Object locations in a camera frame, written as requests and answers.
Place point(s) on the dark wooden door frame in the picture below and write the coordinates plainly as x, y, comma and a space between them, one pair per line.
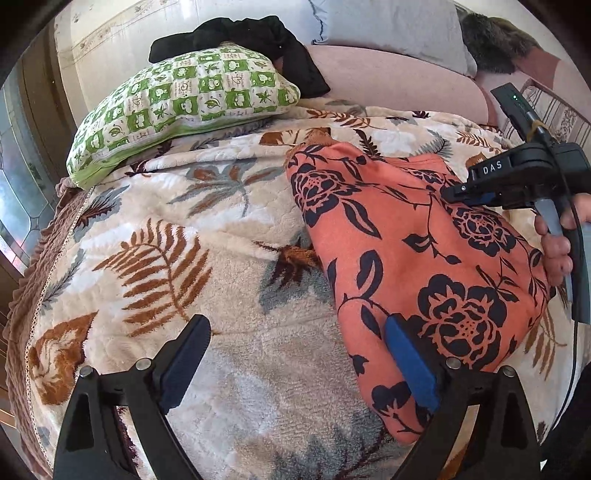
37, 128

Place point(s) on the orange floral print garment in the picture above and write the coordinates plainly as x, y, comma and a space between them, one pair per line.
467, 283

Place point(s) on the black garment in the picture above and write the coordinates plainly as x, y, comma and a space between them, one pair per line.
267, 36

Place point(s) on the striped pillow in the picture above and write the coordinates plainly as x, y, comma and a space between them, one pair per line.
564, 110

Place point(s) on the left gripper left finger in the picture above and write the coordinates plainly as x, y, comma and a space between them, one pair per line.
90, 444

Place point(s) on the green checkered pillow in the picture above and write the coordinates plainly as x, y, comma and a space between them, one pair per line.
193, 93

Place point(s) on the pink bolster cushion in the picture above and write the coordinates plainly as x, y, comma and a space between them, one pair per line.
377, 78

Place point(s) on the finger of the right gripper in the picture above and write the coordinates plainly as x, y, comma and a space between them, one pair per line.
480, 200
456, 193

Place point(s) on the stained glass window panel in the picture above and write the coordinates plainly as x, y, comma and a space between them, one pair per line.
28, 197

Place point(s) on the leaf pattern fleece blanket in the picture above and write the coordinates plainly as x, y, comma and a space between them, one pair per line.
208, 225

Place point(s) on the dark furry cushion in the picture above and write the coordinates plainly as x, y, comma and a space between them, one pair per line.
495, 43

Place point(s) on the person's right hand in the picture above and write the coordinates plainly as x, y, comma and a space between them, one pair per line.
556, 249

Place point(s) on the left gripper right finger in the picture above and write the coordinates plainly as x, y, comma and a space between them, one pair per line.
503, 444

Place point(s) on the grey blue pillow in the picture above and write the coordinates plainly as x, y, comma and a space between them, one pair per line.
426, 30

